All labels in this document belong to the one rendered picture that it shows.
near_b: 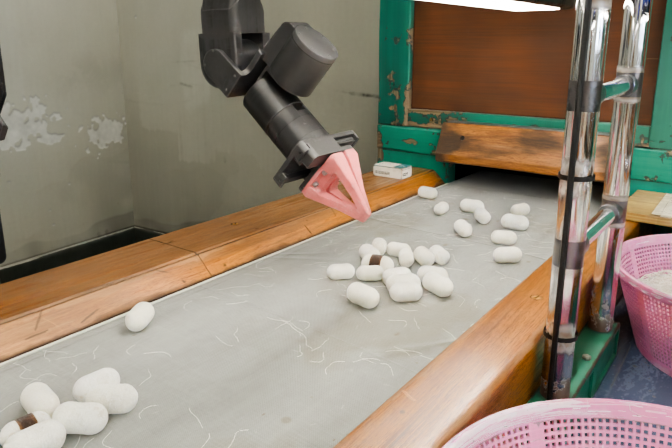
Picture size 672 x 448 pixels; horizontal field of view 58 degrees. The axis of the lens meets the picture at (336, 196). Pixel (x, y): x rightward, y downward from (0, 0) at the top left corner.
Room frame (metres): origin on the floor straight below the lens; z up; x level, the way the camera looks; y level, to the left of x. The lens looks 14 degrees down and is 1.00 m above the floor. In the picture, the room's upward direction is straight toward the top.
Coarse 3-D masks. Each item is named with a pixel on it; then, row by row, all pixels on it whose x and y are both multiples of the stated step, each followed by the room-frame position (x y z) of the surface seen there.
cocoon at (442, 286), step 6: (426, 276) 0.59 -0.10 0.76; (432, 276) 0.59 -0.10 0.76; (438, 276) 0.59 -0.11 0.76; (444, 276) 0.59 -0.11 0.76; (426, 282) 0.59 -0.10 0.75; (432, 282) 0.58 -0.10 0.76; (438, 282) 0.58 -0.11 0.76; (444, 282) 0.58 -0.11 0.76; (450, 282) 0.58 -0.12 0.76; (426, 288) 0.59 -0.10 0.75; (432, 288) 0.58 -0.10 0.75; (438, 288) 0.58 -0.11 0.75; (444, 288) 0.57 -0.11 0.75; (450, 288) 0.57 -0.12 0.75; (438, 294) 0.58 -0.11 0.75; (444, 294) 0.57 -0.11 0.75
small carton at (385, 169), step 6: (384, 162) 1.08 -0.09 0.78; (378, 168) 1.06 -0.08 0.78; (384, 168) 1.05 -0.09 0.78; (390, 168) 1.04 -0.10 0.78; (396, 168) 1.03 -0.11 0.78; (402, 168) 1.03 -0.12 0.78; (408, 168) 1.05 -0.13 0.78; (378, 174) 1.06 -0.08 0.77; (384, 174) 1.05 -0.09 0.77; (390, 174) 1.04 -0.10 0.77; (396, 174) 1.03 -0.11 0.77; (402, 174) 1.03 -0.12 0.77; (408, 174) 1.05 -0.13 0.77
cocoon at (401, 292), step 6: (390, 288) 0.57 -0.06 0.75; (396, 288) 0.57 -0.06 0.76; (402, 288) 0.57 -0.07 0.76; (408, 288) 0.57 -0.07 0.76; (414, 288) 0.57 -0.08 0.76; (420, 288) 0.57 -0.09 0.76; (390, 294) 0.57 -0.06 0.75; (396, 294) 0.56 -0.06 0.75; (402, 294) 0.56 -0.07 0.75; (408, 294) 0.56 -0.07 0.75; (414, 294) 0.56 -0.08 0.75; (420, 294) 0.57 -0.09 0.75; (396, 300) 0.56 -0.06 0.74; (402, 300) 0.56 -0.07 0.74; (408, 300) 0.57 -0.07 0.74; (414, 300) 0.57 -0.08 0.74
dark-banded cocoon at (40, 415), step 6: (36, 414) 0.35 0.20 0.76; (42, 414) 0.35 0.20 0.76; (48, 414) 0.36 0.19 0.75; (42, 420) 0.35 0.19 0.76; (6, 426) 0.34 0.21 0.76; (12, 426) 0.34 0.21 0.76; (18, 426) 0.34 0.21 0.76; (0, 432) 0.34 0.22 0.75; (6, 432) 0.34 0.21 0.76; (12, 432) 0.34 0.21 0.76; (0, 438) 0.33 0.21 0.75; (6, 438) 0.33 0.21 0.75
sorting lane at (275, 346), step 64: (448, 192) 1.03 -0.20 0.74; (320, 256) 0.71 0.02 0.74; (192, 320) 0.53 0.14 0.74; (256, 320) 0.53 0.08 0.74; (320, 320) 0.53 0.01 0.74; (384, 320) 0.53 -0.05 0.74; (448, 320) 0.53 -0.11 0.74; (0, 384) 0.42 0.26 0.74; (64, 384) 0.42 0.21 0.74; (192, 384) 0.42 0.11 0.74; (256, 384) 0.42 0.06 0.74; (320, 384) 0.42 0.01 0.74; (384, 384) 0.42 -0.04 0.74
